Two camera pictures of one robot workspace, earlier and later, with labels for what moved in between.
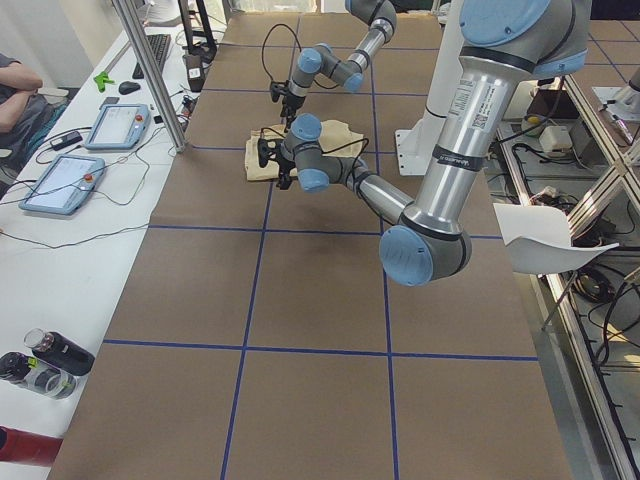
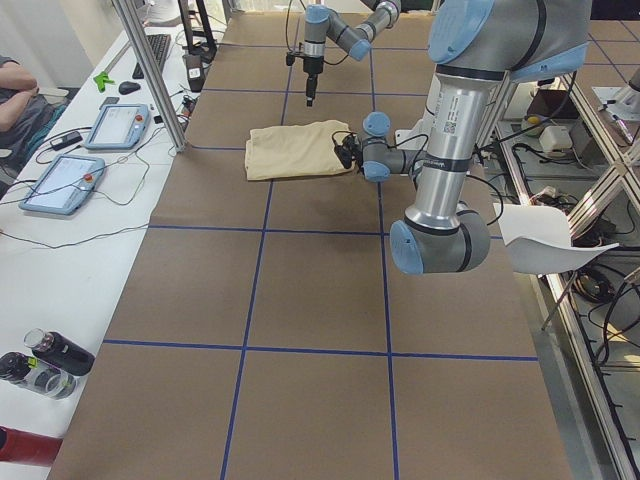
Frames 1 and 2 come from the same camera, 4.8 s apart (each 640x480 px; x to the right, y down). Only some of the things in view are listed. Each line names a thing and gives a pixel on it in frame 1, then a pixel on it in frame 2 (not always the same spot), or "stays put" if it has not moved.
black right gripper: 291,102 -> 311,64
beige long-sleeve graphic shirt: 337,140 stays put
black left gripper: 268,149 -> 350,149
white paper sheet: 539,239 stays put
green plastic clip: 101,79 stays put
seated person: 22,102 stays put
